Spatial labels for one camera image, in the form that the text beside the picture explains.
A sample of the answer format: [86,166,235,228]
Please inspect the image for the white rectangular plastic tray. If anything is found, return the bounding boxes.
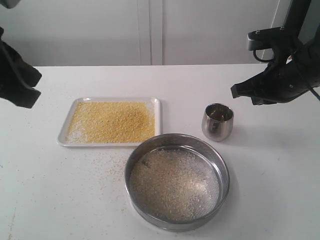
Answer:
[57,97,163,148]

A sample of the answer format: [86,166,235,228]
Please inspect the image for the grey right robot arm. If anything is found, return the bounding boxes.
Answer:
[230,0,320,106]

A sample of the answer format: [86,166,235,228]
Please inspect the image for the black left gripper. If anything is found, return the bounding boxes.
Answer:
[0,27,42,109]

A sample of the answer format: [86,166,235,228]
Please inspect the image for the stainless steel cup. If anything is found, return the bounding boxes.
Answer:
[201,103,235,142]

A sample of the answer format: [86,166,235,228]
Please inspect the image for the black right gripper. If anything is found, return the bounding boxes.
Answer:
[230,42,320,105]

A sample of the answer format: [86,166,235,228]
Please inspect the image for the white coarse grains in sieve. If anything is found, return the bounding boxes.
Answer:
[129,149,219,222]

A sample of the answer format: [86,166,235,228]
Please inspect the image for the round stainless steel sieve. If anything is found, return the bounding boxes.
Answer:
[124,133,230,232]

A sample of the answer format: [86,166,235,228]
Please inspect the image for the yellow grain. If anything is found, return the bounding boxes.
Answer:
[65,101,156,144]

